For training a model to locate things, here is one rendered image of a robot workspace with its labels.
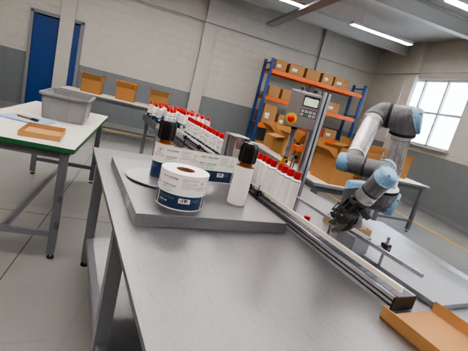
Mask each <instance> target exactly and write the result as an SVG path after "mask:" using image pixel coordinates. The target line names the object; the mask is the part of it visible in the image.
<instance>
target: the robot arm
mask: <svg viewBox="0 0 468 351"><path fill-rule="evenodd" d="M423 114H424V111H423V109H422V108H419V107H415V106H408V105H403V104H396V103H392V102H383V103H379V104H377V105H375V106H373V107H371V108H370V109H369V110H367V111H366V112H365V114H364V115H363V116H362V118H361V125H360V127H359V129H358V131H357V133H356V135H355V137H354V138H353V140H352V143H351V144H350V147H349V148H348V151H347V152H340V153H339V154H338V157H337V159H336V168H337V169H338V170H340V171H344V172H347V173H352V174H355V175H358V176H363V177H366V178H368V179H367V181H363V180H348V181H347V182H346V184H345V187H344V191H343V195H342V199H341V201H339V202H338V203H337V204H336V205H335V206H334V207H333V208H332V209H331V210H333V213H334V216H335V218H333V219H330V220H329V221H328V223H330V224H332V228H331V232H332V233H340V232H343V231H348V230H351V229H353V228H361V227H362V224H363V221H362V217H363V218H364V219H365V220H366V221H367V220H369V219H371V218H372V217H371V212H370V211H369V210H368V209H371V210H374V211H378V212H381V213H384V214H388V215H391V214H393V212H394V210H395V209H396V206H397V204H398V202H399V200H400V197H401V194H400V193H399V188H398V187H397V185H398V181H399V178H400V175H401V171H402V169H403V164H404V162H405V158H406V155H407V151H408V148H409V146H410V141H411V140H412V139H415V138H416V135H418V134H420V133H421V128H422V123H423ZM381 127H384V128H388V129H389V135H390V136H391V138H390V142H389V146H388V149H387V153H386V157H385V159H382V160H380V161H378V160H375V159H370V158H367V157H366V155H367V152H368V150H369V148H370V146H371V144H372V142H373V139H374V138H375V135H376V133H377V131H378V130H379V129H380V128H381ZM338 204H339V206H338V207H337V208H335V207H336V206H337V205H338ZM367 208H368V209H367Z"/></svg>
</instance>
